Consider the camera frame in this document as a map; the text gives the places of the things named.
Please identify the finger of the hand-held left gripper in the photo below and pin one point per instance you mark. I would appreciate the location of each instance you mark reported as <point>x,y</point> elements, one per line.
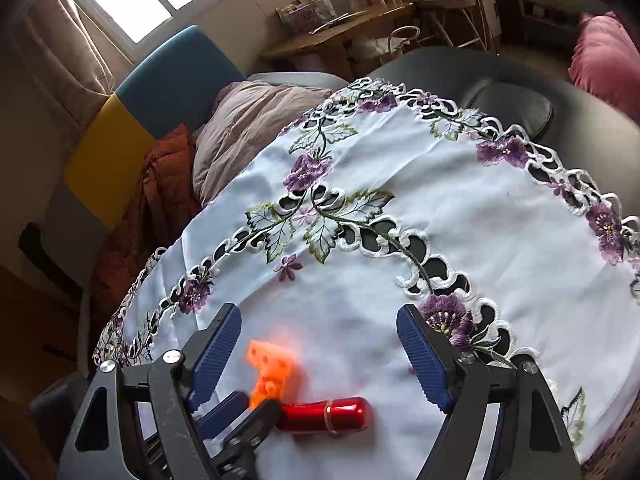
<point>252,430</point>
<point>222,412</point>

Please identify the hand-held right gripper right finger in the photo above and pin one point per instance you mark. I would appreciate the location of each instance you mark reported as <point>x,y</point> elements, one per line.
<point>422,360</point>

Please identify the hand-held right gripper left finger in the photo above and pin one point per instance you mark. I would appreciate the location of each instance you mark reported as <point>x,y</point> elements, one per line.
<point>215,355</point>

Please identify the small orange block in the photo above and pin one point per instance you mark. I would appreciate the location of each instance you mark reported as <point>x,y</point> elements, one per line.
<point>272,370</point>

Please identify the red metallic cylinder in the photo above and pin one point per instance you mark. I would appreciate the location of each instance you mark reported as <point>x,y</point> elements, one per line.
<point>325,415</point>

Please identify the white embroidered floral tablecloth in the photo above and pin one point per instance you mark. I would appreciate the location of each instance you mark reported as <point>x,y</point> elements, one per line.
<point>400,185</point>

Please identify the rust brown quilted jacket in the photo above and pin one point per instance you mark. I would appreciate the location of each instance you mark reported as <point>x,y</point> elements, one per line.
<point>160,185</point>

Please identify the wooden wardrobe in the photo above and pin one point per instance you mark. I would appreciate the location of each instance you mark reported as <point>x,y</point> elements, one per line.
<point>30,335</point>

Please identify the pinkish grey pillow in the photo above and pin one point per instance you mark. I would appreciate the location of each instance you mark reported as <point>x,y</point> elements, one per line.
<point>250,120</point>

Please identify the black leather cushion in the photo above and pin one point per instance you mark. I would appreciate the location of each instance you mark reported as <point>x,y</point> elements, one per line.
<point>505,107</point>

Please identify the grey yellow blue headboard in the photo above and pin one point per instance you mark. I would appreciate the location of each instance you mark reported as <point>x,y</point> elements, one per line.
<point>165,85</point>

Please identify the wooden side table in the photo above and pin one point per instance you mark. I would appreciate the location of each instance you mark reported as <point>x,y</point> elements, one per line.
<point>340,35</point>

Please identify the pink cushion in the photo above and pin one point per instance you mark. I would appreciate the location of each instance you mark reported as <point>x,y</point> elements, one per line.
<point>605,65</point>

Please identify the purple box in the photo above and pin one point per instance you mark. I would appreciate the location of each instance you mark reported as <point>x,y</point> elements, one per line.
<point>305,12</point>

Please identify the round stool with white legs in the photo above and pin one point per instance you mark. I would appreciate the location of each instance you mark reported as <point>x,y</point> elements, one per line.
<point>450,1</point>

